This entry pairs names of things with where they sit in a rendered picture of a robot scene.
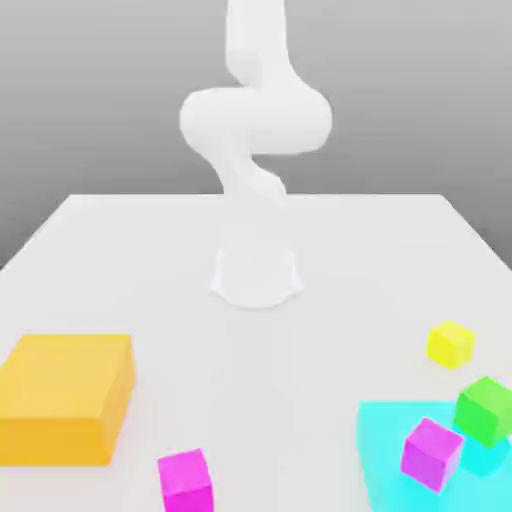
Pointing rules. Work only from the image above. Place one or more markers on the large orange box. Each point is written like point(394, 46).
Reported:
point(60, 384)

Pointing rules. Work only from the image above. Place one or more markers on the small yellow cube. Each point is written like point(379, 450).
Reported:
point(450, 344)

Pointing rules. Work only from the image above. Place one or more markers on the small violet cube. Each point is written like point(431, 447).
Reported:
point(430, 454)

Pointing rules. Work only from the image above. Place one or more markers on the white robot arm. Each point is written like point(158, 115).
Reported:
point(256, 120)

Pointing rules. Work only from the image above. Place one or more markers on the small magenta cube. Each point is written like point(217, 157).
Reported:
point(186, 482)

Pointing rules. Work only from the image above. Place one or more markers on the small green cube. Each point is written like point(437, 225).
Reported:
point(482, 412)

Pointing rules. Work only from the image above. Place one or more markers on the large cyan box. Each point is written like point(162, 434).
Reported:
point(380, 448)

